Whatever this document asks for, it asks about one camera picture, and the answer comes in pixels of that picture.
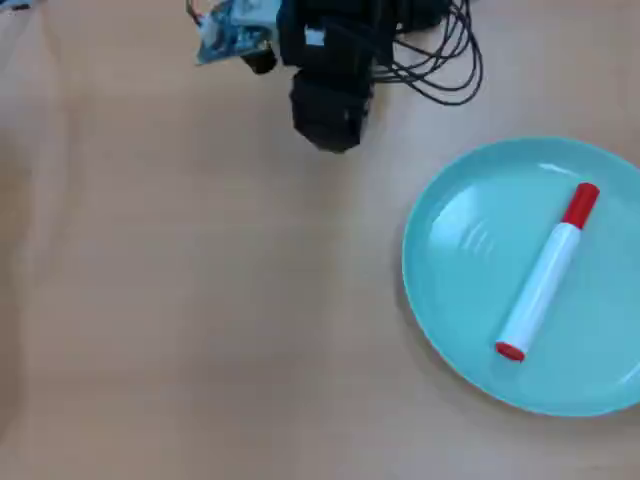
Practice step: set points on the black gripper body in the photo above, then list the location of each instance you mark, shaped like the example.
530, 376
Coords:
327, 112

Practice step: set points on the white marker pen red cap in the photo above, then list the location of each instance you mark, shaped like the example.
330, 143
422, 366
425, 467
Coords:
547, 272

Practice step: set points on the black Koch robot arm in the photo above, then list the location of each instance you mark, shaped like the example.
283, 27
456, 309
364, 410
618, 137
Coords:
345, 35

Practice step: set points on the teal plastic plate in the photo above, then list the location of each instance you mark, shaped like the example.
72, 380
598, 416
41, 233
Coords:
475, 280

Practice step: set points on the blue camera circuit board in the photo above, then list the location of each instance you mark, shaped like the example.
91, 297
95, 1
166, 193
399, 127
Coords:
225, 40

